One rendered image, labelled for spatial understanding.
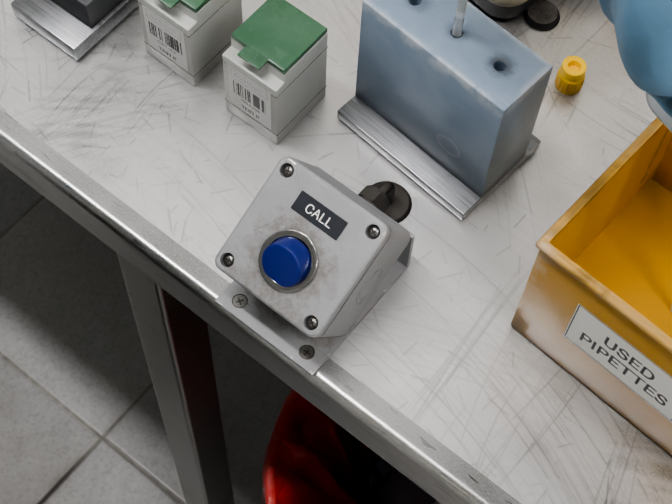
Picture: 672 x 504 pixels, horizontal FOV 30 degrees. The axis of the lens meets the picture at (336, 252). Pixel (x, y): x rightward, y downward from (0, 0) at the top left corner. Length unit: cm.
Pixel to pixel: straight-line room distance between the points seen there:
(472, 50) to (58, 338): 108
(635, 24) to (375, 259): 44
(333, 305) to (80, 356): 104
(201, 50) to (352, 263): 19
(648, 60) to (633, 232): 53
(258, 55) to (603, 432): 28
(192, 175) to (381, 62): 13
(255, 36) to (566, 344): 24
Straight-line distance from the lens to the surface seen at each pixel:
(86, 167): 75
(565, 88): 78
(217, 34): 76
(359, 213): 63
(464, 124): 69
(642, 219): 74
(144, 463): 159
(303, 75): 72
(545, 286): 64
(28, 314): 169
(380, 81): 72
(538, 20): 81
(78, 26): 79
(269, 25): 71
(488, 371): 69
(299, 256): 63
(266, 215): 65
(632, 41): 21
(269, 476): 112
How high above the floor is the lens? 151
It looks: 63 degrees down
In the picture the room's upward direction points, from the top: 4 degrees clockwise
